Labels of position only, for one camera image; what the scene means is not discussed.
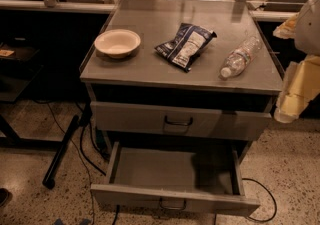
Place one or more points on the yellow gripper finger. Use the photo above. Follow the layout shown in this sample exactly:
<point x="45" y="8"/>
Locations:
<point x="287" y="29"/>
<point x="301" y="85"/>

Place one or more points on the grey drawer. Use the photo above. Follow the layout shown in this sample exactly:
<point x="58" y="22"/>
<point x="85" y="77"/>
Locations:
<point x="188" y="122"/>
<point x="202" y="178"/>

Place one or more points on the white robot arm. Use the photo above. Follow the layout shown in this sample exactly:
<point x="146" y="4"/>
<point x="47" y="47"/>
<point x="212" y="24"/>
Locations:
<point x="307" y="32"/>

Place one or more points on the grey drawer cabinet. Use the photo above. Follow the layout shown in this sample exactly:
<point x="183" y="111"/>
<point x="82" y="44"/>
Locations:
<point x="144" y="77"/>

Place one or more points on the grey top drawer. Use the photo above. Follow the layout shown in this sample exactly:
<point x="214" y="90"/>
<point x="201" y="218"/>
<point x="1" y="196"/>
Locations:
<point x="188" y="122"/>

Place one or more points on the clear plastic water bottle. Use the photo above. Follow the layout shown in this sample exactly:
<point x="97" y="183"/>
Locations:
<point x="240" y="58"/>

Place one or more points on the blue chip bag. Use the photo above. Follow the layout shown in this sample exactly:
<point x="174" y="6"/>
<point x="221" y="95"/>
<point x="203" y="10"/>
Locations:
<point x="187" y="45"/>

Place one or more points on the white bowl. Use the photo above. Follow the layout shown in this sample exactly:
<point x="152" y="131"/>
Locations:
<point x="117" y="43"/>

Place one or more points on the black table leg bar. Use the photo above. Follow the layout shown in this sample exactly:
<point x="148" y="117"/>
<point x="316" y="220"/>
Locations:
<point x="49" y="178"/>

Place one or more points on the dark side table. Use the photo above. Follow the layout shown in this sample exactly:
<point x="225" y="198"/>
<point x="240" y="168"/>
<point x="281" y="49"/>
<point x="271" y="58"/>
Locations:
<point x="17" y="67"/>

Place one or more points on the metal railing bar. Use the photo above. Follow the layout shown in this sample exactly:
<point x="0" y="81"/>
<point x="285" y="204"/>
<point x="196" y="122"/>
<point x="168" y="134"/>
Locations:
<point x="70" y="7"/>

